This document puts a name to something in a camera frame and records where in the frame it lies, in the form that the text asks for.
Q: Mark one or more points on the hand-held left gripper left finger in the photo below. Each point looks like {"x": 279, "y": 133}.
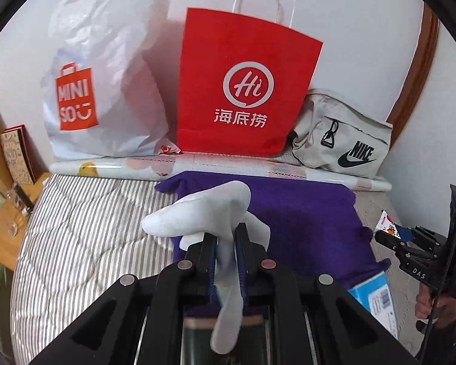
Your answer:
{"x": 211, "y": 266}

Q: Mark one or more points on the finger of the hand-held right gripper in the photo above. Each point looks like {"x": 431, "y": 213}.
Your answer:
{"x": 389, "y": 241}
{"x": 423, "y": 235}

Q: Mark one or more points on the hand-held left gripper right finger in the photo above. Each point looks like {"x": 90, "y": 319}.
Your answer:
{"x": 240, "y": 258}

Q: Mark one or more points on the white snack packet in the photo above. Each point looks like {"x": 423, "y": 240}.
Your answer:
{"x": 385, "y": 222}

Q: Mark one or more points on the white sock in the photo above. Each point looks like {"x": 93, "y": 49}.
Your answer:
{"x": 212, "y": 205}

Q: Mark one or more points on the person's right hand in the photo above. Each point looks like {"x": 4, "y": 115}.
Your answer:
{"x": 425, "y": 306}

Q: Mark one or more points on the blue cardboard box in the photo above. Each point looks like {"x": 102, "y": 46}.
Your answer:
{"x": 370, "y": 292}

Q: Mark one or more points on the purple knitted cloth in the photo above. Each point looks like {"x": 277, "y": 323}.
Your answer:
{"x": 304, "y": 220}

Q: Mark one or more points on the grey waist bag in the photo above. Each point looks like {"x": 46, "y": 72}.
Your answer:
{"x": 319, "y": 148}

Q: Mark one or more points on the white printed rolled sheet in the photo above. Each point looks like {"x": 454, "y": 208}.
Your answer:
{"x": 110, "y": 169}

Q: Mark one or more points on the wooden nightstand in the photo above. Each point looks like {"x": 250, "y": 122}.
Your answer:
{"x": 7, "y": 247}

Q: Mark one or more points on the red paper bag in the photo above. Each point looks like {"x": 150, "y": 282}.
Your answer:
{"x": 250, "y": 45}

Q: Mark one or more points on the patterned brown box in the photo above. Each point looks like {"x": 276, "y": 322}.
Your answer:
{"x": 19, "y": 152}

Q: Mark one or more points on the white plastic shopping bag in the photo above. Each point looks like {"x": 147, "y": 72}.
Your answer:
{"x": 110, "y": 64}

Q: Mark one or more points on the brown wooden door frame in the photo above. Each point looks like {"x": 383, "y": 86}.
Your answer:
{"x": 421, "y": 64}

